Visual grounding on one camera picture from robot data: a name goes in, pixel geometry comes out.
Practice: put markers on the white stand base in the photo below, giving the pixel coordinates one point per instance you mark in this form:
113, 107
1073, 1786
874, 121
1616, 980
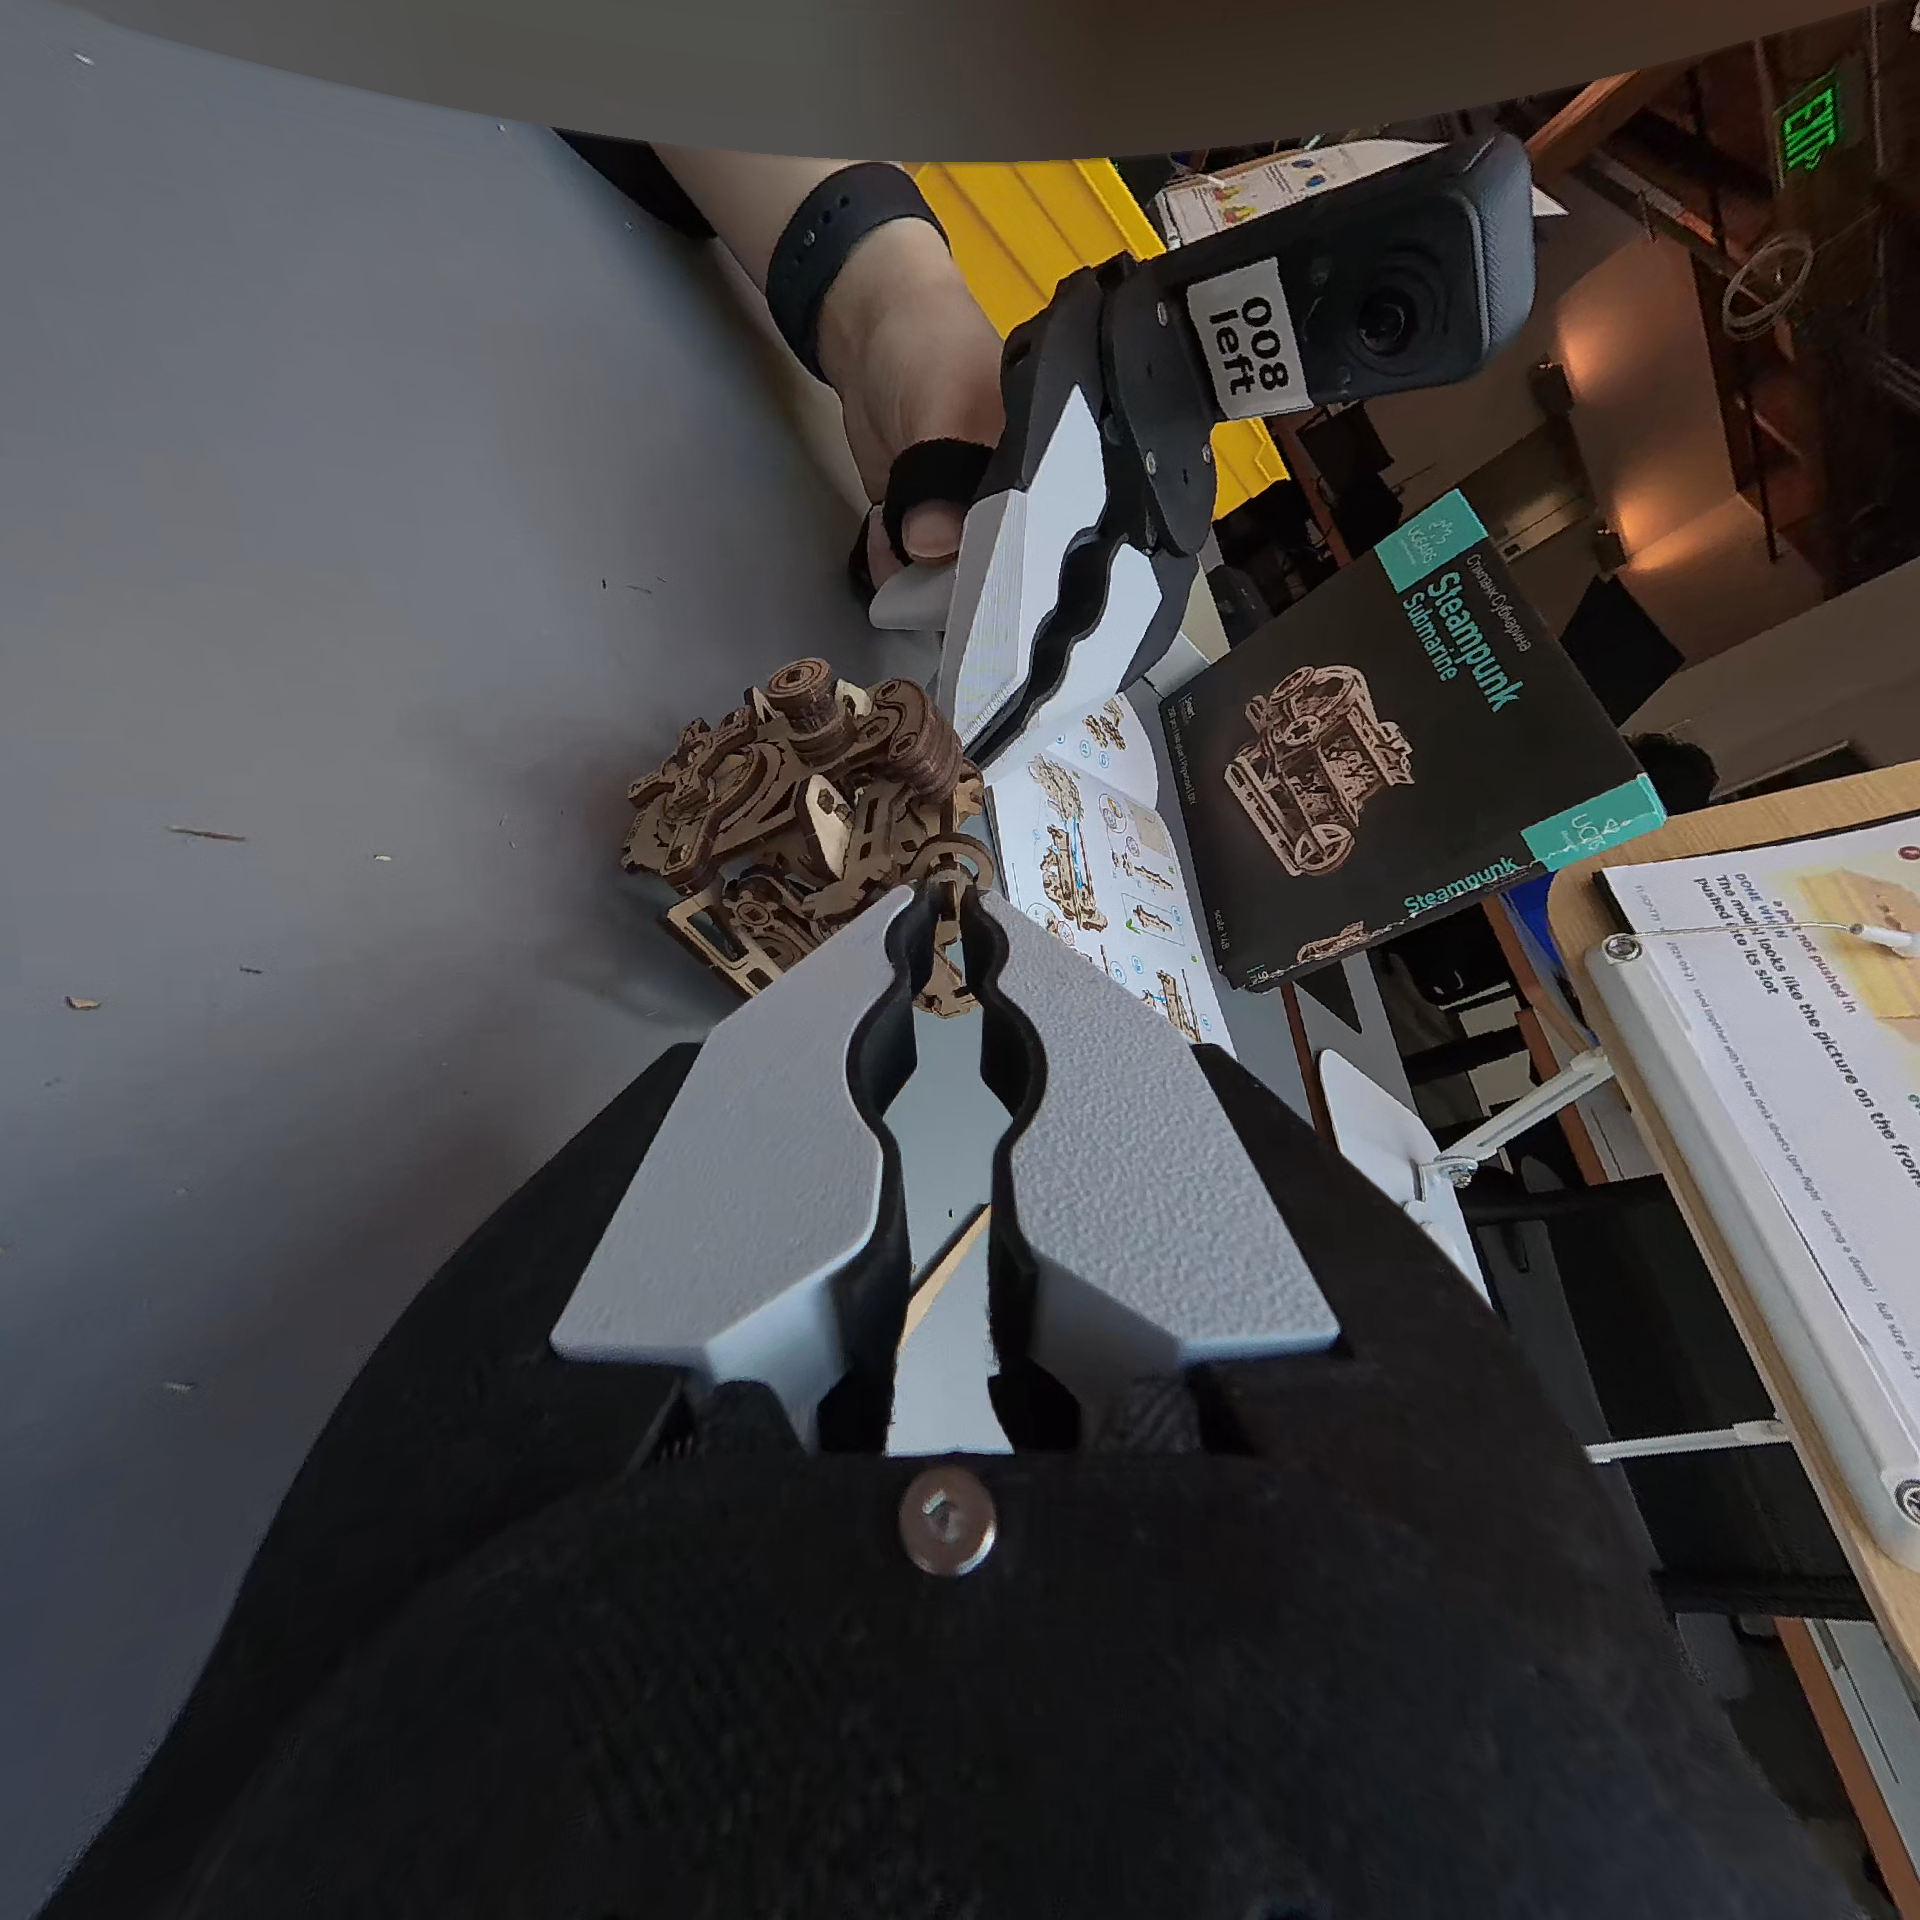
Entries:
1389, 1142

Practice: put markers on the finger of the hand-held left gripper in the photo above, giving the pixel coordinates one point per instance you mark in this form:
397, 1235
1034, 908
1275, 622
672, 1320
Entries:
1005, 600
1141, 616

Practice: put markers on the black wristband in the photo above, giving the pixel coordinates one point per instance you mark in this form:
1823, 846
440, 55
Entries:
818, 240

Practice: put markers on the yellow plastic bin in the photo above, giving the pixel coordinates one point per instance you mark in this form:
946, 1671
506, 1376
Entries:
1021, 225

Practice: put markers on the person's left hand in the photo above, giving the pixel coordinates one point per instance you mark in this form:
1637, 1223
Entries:
931, 375

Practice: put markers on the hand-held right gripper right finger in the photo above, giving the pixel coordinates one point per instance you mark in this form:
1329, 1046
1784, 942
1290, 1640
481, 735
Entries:
1170, 1201

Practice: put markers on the white printed instruction sheet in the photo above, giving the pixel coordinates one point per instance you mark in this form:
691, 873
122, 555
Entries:
1799, 1050

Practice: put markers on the light wooden board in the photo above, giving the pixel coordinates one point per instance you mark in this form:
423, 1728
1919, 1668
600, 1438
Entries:
1583, 908

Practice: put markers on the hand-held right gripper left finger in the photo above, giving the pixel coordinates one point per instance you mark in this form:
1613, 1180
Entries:
720, 1201

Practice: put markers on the printed paper sheet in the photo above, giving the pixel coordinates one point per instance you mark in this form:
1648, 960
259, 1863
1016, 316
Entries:
1275, 180

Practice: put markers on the person's left forearm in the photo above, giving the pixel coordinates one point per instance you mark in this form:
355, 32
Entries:
734, 187

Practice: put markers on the illustrated instruction booklet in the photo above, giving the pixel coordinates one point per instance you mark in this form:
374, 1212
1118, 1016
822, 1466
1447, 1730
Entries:
1080, 840

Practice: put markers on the green exit sign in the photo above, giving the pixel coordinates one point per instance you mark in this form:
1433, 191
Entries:
1817, 119

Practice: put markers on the black model kit box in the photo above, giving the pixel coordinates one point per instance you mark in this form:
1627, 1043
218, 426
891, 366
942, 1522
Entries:
1381, 751

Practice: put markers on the wooden mechanical model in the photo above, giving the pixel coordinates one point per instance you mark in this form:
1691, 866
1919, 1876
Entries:
750, 810

